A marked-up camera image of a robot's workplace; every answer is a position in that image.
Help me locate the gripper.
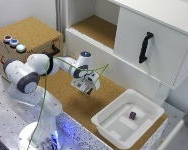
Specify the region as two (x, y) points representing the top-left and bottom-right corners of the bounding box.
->
(71, 73), (102, 96)

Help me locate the green cable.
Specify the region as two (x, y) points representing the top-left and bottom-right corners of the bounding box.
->
(26, 56), (110, 150)

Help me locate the blue button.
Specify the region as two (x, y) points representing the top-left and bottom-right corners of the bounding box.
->
(9, 38), (20, 48)

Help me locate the black door handle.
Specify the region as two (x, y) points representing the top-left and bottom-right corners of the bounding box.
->
(138, 31), (154, 64)

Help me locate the red button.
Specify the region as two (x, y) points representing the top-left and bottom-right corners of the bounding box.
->
(3, 34), (13, 44)

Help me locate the white plastic box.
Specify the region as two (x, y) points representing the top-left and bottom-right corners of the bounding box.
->
(90, 88), (165, 150)

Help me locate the black drawer handle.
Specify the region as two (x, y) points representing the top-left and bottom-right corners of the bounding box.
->
(42, 43), (61, 58)

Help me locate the white sliding door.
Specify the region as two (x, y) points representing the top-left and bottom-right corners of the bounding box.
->
(113, 6), (188, 88)

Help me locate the green button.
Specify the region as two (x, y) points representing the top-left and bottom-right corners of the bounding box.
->
(15, 43), (28, 54)

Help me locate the wooden drawer box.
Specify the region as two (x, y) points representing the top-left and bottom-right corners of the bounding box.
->
(0, 16), (65, 81)

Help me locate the purple block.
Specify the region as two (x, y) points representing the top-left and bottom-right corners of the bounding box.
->
(128, 111), (137, 120)

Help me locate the white cabinet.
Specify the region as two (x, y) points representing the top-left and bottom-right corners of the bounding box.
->
(64, 0), (188, 107)

